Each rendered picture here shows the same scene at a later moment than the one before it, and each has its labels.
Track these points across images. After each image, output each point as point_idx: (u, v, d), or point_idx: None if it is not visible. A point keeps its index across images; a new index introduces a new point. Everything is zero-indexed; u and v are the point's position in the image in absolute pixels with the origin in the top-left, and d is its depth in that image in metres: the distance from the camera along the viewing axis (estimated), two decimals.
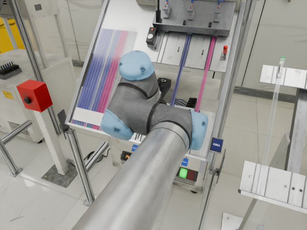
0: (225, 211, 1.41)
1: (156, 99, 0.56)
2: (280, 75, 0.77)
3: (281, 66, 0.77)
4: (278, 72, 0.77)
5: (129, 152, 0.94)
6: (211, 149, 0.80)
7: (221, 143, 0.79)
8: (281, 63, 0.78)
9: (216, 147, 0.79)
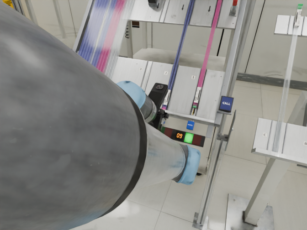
0: (231, 192, 1.33)
1: (151, 117, 0.55)
2: (298, 23, 0.69)
3: (298, 14, 0.69)
4: (295, 21, 0.69)
5: None
6: (219, 109, 0.72)
7: (232, 101, 0.71)
8: (298, 11, 0.70)
9: (226, 106, 0.71)
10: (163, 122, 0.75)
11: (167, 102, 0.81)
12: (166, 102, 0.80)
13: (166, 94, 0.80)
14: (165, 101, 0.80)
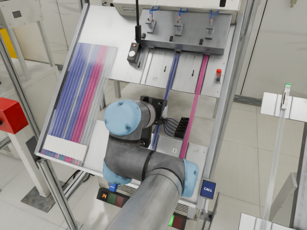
0: None
1: None
2: (286, 106, 0.63)
3: (286, 95, 0.63)
4: (283, 103, 0.63)
5: (107, 190, 0.80)
6: (201, 196, 0.66)
7: (214, 188, 0.65)
8: (286, 91, 0.64)
9: (208, 193, 0.65)
10: None
11: None
12: None
13: None
14: None
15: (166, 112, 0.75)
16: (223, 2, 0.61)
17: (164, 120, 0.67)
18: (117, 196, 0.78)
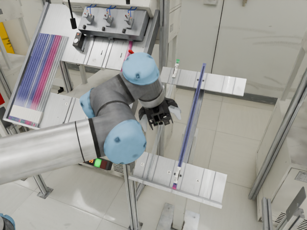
0: (168, 201, 1.52)
1: (163, 93, 0.56)
2: (174, 75, 0.87)
3: (175, 68, 0.88)
4: (172, 73, 0.88)
5: None
6: None
7: None
8: (176, 65, 0.88)
9: None
10: (178, 111, 0.73)
11: (178, 180, 0.78)
12: (177, 180, 0.77)
13: (177, 172, 0.78)
14: (176, 180, 0.78)
15: (141, 125, 0.73)
16: (127, 1, 0.85)
17: (143, 109, 0.68)
18: None
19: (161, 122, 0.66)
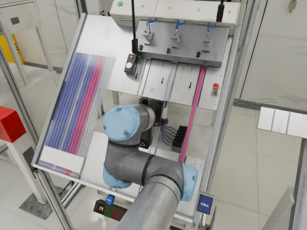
0: None
1: None
2: None
3: (142, 186, 0.74)
4: None
5: (104, 202, 0.80)
6: (198, 211, 0.65)
7: (211, 203, 0.65)
8: None
9: (204, 208, 0.65)
10: None
11: None
12: None
13: None
14: None
15: (166, 112, 0.75)
16: (220, 18, 0.60)
17: (163, 121, 0.67)
18: (113, 209, 0.77)
19: None
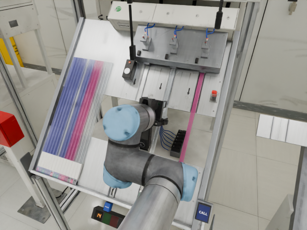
0: None
1: None
2: None
3: (142, 186, 0.74)
4: None
5: (102, 209, 0.79)
6: (196, 219, 0.65)
7: (209, 211, 0.64)
8: (142, 190, 0.74)
9: (203, 216, 0.64)
10: None
11: None
12: None
13: None
14: None
15: (166, 113, 0.75)
16: (218, 25, 0.60)
17: (163, 121, 0.67)
18: (111, 216, 0.77)
19: None
